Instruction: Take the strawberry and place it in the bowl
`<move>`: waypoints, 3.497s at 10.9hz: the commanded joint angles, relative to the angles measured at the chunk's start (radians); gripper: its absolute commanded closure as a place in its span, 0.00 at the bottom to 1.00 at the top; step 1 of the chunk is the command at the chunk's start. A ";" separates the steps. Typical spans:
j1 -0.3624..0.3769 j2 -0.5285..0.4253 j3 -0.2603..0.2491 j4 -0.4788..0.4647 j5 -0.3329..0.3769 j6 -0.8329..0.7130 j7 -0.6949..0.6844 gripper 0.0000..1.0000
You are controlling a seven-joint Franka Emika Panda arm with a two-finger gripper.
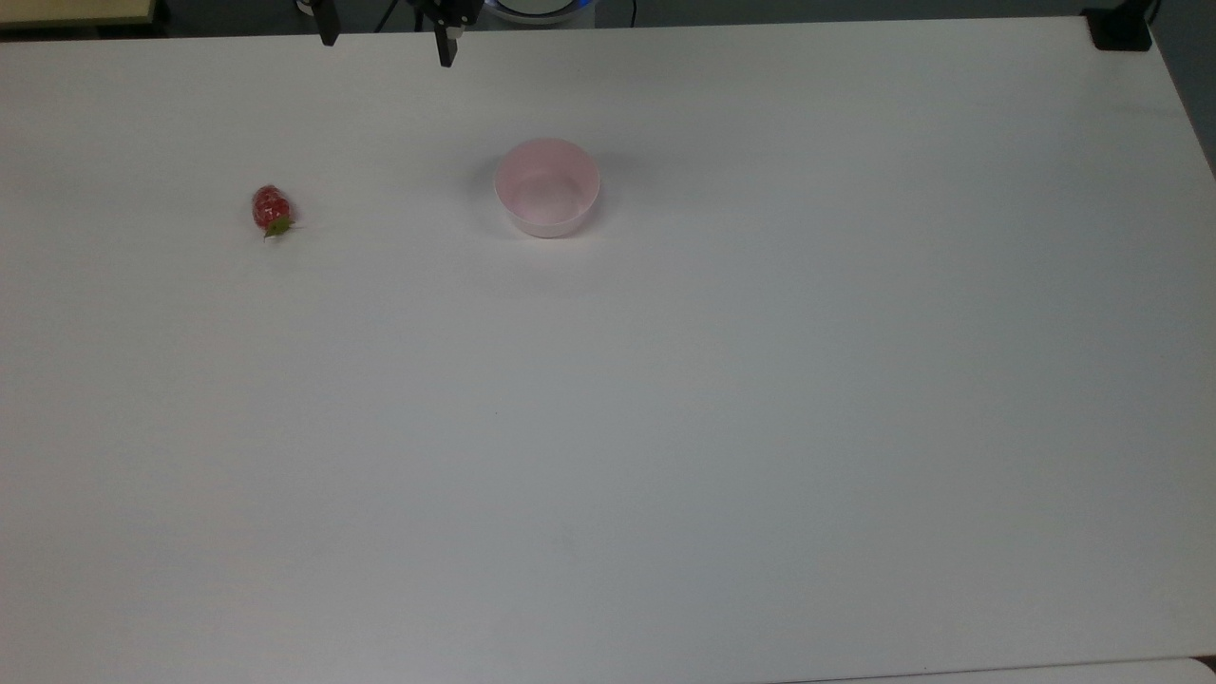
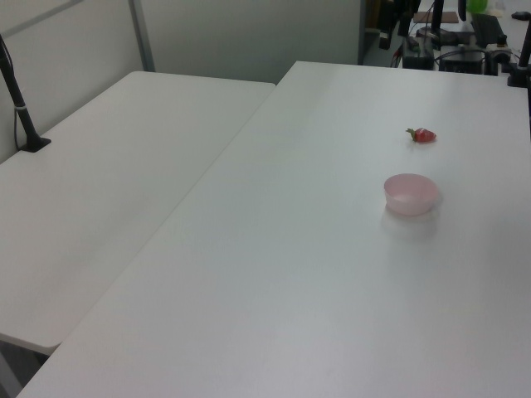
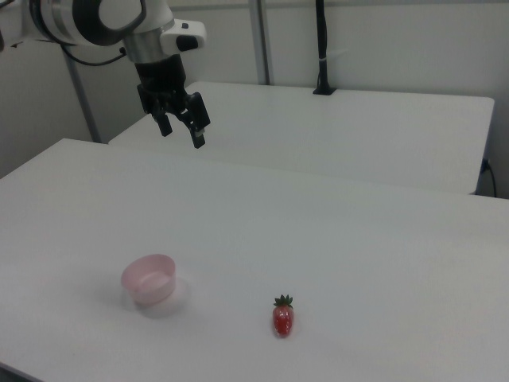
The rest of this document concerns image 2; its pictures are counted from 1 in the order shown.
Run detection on red strawberry with green leaves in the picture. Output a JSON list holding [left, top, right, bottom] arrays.
[[405, 127, 438, 144]]

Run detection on pink translucent plastic bowl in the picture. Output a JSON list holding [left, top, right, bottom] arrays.
[[382, 173, 440, 217]]

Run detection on white side table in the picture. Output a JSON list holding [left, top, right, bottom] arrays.
[[0, 70, 278, 350]]

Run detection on black equipment box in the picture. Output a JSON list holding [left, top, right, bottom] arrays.
[[401, 44, 436, 70]]

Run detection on black monitor stand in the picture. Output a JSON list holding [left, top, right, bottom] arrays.
[[416, 0, 456, 41]]

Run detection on brown flat board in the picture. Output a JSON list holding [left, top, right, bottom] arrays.
[[414, 12, 460, 24]]

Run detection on black pole with table clamp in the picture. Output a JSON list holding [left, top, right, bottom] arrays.
[[505, 25, 531, 89]]

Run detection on grey metal partition post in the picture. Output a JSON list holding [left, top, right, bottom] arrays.
[[126, 0, 157, 73]]

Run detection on black camera pole with base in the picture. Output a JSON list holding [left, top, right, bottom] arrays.
[[0, 33, 52, 153]]

